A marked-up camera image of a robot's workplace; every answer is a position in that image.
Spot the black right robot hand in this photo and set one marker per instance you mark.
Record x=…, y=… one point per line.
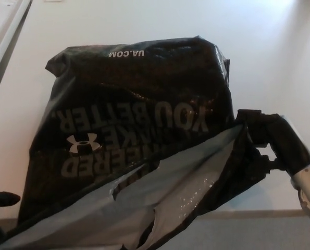
x=287, y=145

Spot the black printed plastic shopping bag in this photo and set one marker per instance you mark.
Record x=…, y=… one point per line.
x=144, y=86

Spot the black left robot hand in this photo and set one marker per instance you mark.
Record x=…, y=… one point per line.
x=7, y=198

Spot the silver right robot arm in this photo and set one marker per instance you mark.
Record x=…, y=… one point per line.
x=307, y=174

